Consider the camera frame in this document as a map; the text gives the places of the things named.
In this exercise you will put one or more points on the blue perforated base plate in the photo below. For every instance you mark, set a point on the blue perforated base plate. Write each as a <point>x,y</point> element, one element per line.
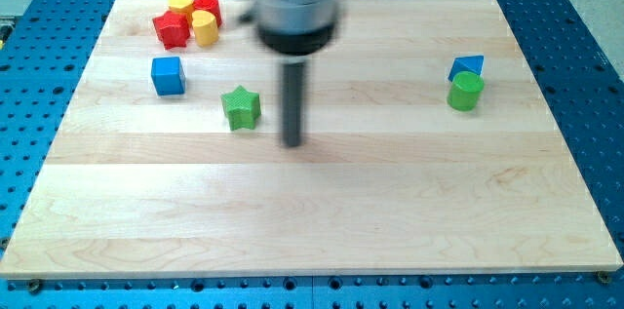
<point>49,48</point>

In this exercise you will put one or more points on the wooden board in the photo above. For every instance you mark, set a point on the wooden board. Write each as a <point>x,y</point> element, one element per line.
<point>389,179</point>

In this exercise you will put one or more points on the red cylinder block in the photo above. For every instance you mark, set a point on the red cylinder block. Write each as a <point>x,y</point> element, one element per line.
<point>211,6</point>

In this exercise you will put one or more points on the blue cube block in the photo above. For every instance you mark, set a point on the blue cube block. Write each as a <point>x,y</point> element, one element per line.
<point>168,76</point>

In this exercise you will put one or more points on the yellow hexagon block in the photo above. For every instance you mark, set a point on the yellow hexagon block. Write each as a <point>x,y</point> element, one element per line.
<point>183,7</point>

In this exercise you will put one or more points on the red star block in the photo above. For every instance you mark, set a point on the red star block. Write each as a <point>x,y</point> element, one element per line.
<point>172,29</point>

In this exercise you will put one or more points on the yellow cylinder block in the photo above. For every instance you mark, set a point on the yellow cylinder block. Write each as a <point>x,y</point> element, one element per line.
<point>205,28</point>

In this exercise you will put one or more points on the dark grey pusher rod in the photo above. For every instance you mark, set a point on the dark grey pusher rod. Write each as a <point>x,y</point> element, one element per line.
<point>292,81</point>

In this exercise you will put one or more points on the green star block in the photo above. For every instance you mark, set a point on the green star block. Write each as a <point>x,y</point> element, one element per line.
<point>241,108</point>

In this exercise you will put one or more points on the green cylinder block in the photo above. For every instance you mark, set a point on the green cylinder block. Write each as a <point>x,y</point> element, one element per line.
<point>465,90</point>

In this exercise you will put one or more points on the blue triangle block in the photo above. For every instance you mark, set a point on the blue triangle block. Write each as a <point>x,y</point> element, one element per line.
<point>472,64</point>

